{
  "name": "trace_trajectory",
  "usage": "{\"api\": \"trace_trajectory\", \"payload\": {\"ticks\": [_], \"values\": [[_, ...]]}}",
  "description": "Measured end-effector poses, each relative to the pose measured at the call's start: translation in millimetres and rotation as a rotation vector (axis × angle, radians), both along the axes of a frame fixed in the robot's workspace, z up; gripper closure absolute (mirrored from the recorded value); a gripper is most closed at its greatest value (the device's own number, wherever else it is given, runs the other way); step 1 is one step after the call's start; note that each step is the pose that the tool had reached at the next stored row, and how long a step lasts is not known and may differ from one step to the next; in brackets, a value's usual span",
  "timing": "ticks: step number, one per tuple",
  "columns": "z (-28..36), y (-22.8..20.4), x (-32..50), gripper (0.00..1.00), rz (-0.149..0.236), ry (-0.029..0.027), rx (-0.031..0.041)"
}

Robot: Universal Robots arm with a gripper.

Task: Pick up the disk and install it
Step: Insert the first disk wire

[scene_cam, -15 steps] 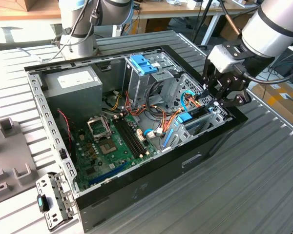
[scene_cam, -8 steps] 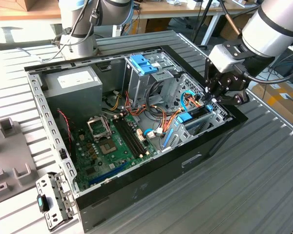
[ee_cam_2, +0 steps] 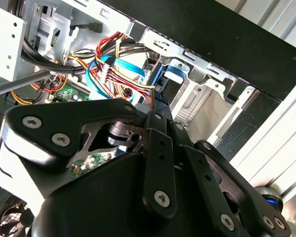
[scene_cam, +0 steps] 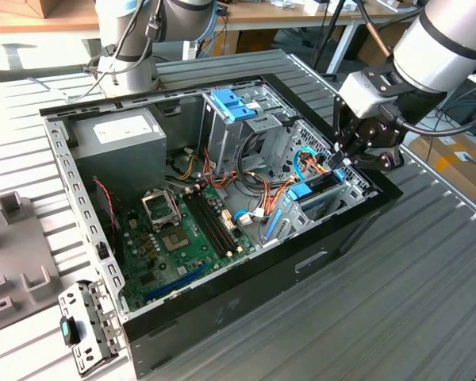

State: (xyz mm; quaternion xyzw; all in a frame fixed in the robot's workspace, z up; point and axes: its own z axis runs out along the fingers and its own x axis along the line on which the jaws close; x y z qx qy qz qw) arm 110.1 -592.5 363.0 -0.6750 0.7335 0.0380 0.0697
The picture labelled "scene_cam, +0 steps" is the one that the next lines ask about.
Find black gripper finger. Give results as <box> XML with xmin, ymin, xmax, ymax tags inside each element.
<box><xmin>347</xmin><ymin>147</ymin><xmax>406</xmax><ymax>172</ymax></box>
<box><xmin>332</xmin><ymin>97</ymin><xmax>360</xmax><ymax>167</ymax></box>

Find red yellow power wire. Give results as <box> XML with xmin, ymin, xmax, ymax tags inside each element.
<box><xmin>301</xmin><ymin>152</ymin><xmax>335</xmax><ymax>180</ymax></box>

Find blue SATA wire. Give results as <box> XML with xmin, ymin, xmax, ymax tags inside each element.
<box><xmin>291</xmin><ymin>145</ymin><xmax>322</xmax><ymax>186</ymax></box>
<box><xmin>232</xmin><ymin>209</ymin><xmax>271</xmax><ymax>229</ymax></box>

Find hard disk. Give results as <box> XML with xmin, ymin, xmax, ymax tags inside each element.
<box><xmin>263</xmin><ymin>168</ymin><xmax>347</xmax><ymax>242</ymax></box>

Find silver disk bay cage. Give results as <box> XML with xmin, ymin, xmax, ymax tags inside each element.
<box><xmin>260</xmin><ymin>170</ymin><xmax>382</xmax><ymax>248</ymax></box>

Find labelled cardboard box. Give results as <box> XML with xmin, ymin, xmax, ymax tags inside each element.
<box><xmin>408</xmin><ymin>133</ymin><xmax>476</xmax><ymax>206</ymax></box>

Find black stand pole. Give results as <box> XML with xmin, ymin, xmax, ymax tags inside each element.
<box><xmin>312</xmin><ymin>0</ymin><xmax>348</xmax><ymax>83</ymax></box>

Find silver drive cage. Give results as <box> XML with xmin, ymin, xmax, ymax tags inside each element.
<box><xmin>200</xmin><ymin>83</ymin><xmax>301</xmax><ymax>178</ymax></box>

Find wooden desk white legs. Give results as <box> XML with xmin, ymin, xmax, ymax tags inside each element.
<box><xmin>0</xmin><ymin>0</ymin><xmax>425</xmax><ymax>76</ymax></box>

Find black RAM slot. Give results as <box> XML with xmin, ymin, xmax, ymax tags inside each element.
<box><xmin>190</xmin><ymin>191</ymin><xmax>230</xmax><ymax>257</ymax></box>
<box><xmin>184</xmin><ymin>193</ymin><xmax>225</xmax><ymax>260</ymax></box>
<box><xmin>201</xmin><ymin>188</ymin><xmax>240</xmax><ymax>251</ymax></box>
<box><xmin>195</xmin><ymin>190</ymin><xmax>235</xmax><ymax>254</ymax></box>

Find open black PC case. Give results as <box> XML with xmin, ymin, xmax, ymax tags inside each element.
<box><xmin>38</xmin><ymin>73</ymin><xmax>405</xmax><ymax>380</ymax></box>

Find metal socket cover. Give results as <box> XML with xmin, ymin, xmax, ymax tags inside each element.
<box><xmin>140</xmin><ymin>188</ymin><xmax>182</xmax><ymax>231</ymax></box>

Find CPU socket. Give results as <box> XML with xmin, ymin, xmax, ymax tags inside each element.
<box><xmin>159</xmin><ymin>223</ymin><xmax>192</xmax><ymax>254</ymax></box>

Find green motherboard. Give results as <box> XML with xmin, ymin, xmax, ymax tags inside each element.
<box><xmin>121</xmin><ymin>184</ymin><xmax>259</xmax><ymax>313</ymax></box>

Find grey power supply unit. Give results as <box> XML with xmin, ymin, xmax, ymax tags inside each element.
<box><xmin>69</xmin><ymin>107</ymin><xmax>168</xmax><ymax>210</ymax></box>

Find blue expansion slot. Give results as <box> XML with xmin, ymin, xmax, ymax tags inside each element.
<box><xmin>144</xmin><ymin>264</ymin><xmax>208</xmax><ymax>303</ymax></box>

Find brown wooden box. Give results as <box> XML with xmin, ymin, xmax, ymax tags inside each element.
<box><xmin>23</xmin><ymin>0</ymin><xmax>67</xmax><ymax>20</ymax></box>

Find black latch blue stripe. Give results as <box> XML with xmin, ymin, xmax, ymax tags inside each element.
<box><xmin>59</xmin><ymin>315</ymin><xmax>83</xmax><ymax>347</ymax></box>

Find grey parts rack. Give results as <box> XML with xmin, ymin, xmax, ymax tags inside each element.
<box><xmin>0</xmin><ymin>191</ymin><xmax>71</xmax><ymax>343</ymax></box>

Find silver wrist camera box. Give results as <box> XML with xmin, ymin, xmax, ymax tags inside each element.
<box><xmin>338</xmin><ymin>71</ymin><xmax>400</xmax><ymax>120</ymax></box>

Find black camera cable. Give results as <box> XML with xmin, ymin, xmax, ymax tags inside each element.
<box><xmin>380</xmin><ymin>103</ymin><xmax>476</xmax><ymax>139</ymax></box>

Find brown braided hose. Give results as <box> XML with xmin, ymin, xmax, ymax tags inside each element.
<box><xmin>355</xmin><ymin>0</ymin><xmax>393</xmax><ymax>60</ymax></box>

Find black cable bundle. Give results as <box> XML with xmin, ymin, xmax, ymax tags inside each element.
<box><xmin>237</xmin><ymin>130</ymin><xmax>274</xmax><ymax>191</ymax></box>

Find orange wire bundle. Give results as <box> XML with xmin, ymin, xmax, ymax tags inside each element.
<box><xmin>164</xmin><ymin>146</ymin><xmax>301</xmax><ymax>214</ymax></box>

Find red black twisted wire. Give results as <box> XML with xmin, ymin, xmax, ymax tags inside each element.
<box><xmin>92</xmin><ymin>177</ymin><xmax>119</xmax><ymax>241</ymax></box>

